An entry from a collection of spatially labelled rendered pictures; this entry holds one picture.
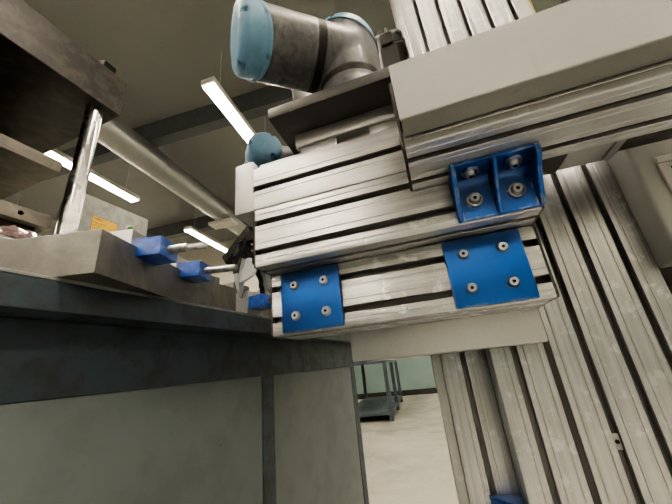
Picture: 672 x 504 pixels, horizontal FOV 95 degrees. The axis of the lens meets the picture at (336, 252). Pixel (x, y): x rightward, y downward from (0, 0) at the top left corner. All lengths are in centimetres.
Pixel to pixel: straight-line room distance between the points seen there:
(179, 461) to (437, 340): 45
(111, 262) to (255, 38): 38
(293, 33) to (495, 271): 46
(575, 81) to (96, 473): 67
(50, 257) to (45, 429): 20
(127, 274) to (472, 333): 47
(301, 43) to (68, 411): 60
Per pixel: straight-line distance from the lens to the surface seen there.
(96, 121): 172
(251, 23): 59
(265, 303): 69
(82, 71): 177
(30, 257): 51
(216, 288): 73
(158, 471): 62
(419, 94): 33
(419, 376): 706
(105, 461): 57
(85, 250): 46
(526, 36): 36
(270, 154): 71
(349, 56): 60
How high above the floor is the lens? 67
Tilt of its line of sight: 20 degrees up
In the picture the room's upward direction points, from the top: 6 degrees counter-clockwise
